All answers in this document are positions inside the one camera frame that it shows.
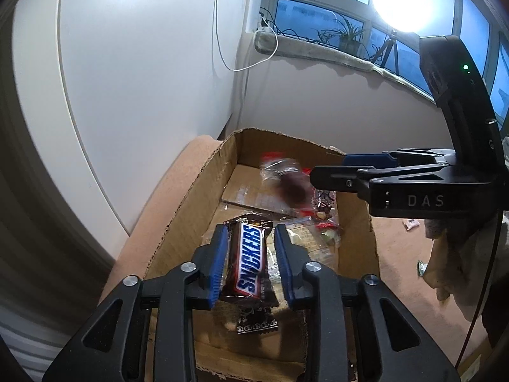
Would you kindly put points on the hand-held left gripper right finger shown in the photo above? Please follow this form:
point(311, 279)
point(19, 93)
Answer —
point(282, 262)

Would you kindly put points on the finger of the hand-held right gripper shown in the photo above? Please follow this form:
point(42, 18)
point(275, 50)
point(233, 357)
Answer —
point(366, 160)
point(338, 177)

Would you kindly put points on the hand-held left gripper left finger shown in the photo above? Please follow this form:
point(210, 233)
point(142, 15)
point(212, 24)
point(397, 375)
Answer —
point(220, 254)

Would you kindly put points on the brown chocolate bar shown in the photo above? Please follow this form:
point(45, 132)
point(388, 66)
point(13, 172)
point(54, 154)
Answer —
point(248, 258)

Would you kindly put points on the brown cardboard box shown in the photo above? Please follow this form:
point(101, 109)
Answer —
point(179, 238)

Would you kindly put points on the red clear snack packet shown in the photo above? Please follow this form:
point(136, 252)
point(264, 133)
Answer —
point(286, 175)

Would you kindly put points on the red candy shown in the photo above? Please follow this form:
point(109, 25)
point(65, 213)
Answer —
point(328, 230)

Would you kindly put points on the small dark snack packet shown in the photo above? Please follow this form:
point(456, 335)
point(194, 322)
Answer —
point(256, 322)

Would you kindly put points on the pink wrapped candy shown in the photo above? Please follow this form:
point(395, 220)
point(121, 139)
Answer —
point(410, 223)

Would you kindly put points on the black tripod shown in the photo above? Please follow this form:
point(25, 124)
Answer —
point(393, 47)

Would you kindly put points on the potted plant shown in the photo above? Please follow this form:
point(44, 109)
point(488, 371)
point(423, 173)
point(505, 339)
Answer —
point(350, 41)

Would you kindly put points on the grey windowsill cloth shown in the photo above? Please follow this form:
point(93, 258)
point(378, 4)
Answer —
point(318, 49)

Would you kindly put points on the green white wrapped candy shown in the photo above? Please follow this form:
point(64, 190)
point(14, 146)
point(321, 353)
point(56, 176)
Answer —
point(422, 268)

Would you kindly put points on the window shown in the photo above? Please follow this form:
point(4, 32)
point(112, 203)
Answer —
point(318, 10)

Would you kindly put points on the white power strip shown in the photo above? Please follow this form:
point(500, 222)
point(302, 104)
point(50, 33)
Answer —
point(262, 30)

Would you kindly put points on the white wardrobe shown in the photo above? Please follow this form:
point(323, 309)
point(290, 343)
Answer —
point(139, 87)

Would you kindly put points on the grey striped bed sheet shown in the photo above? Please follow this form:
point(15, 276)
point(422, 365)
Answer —
point(32, 334)

